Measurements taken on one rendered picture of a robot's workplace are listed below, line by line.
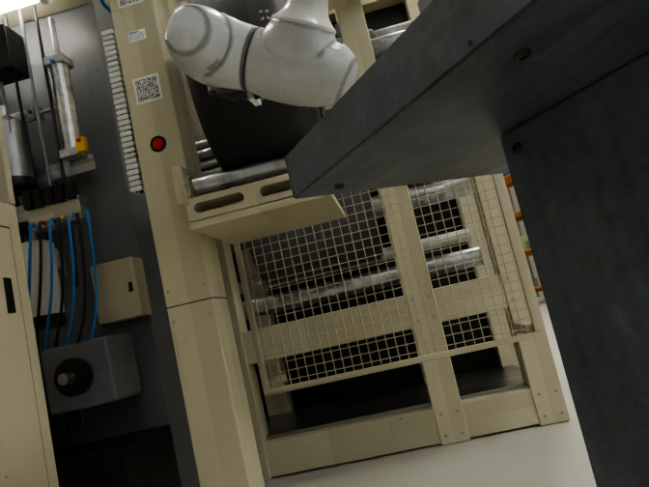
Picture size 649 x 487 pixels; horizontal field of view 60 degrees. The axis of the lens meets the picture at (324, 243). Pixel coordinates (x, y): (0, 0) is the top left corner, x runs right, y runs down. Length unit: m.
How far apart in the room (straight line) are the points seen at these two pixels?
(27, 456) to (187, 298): 0.51
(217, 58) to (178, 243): 0.74
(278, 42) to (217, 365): 0.89
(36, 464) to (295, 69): 0.92
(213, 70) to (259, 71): 0.07
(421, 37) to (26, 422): 1.14
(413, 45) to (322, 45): 0.55
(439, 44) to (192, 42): 0.60
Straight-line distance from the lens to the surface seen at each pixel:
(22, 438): 1.30
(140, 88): 1.68
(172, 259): 1.53
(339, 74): 0.87
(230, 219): 1.39
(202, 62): 0.88
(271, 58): 0.88
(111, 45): 1.78
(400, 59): 0.34
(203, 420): 1.53
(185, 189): 1.42
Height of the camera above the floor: 0.50
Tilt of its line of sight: 7 degrees up
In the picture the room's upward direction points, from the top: 13 degrees counter-clockwise
